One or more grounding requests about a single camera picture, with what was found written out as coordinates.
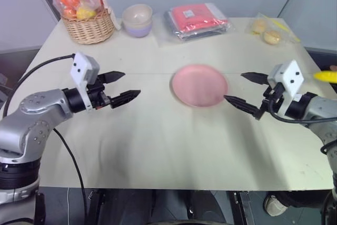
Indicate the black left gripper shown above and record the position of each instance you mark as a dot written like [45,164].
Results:
[98,96]

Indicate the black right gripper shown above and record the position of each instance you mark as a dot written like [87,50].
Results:
[272,98]

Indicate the yellow banana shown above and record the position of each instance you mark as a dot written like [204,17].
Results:
[326,76]

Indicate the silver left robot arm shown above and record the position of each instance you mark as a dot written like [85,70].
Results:
[31,119]

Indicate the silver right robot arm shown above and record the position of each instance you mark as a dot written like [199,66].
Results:
[323,106]

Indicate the pink round plate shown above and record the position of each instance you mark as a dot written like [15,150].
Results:
[198,85]

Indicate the yellow toy fruit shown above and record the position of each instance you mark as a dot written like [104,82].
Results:
[85,12]

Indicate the small orange toy fruit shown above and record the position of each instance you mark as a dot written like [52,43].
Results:
[69,12]

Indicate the person's hand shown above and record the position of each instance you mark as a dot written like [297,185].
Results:
[333,68]

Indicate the pale yellow toy bun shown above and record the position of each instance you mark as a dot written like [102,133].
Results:
[258,27]
[271,37]

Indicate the purple bowl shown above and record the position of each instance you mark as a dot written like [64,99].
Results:
[138,30]

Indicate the woven wicker basket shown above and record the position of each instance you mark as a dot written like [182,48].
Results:
[88,28]

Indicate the clear bag with yellow strip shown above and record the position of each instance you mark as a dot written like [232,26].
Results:
[271,28]

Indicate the beige bowl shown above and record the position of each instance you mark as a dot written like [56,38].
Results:
[137,15]

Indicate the red cloth in plastic pack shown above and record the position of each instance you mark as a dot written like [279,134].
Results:
[197,18]

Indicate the white shoe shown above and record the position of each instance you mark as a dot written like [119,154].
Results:
[275,206]

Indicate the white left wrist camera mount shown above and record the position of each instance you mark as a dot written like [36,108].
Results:
[82,68]

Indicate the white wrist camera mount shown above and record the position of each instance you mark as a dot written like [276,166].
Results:
[292,74]
[82,68]

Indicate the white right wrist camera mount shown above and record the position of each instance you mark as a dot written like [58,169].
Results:
[292,74]

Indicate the black table frame leg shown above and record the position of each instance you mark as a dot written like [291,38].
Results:
[242,207]
[96,206]

